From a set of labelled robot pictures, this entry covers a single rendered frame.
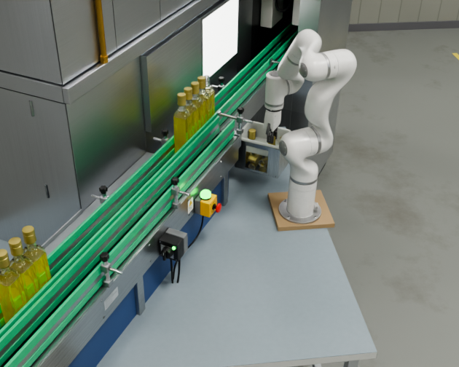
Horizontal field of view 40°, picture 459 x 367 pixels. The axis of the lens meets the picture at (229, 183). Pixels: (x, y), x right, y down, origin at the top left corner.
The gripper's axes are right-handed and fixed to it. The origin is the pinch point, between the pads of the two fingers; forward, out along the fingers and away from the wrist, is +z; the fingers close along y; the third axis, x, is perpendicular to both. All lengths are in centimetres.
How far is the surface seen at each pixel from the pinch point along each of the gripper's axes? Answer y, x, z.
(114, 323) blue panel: 114, -10, 18
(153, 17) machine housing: 31, -41, -60
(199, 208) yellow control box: 57, -8, 5
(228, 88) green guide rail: -16.1, -30.3, -10.5
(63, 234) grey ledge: 103, -37, -4
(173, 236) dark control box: 81, -5, 0
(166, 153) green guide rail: 45, -29, -8
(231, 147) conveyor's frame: 21.1, -10.7, -2.9
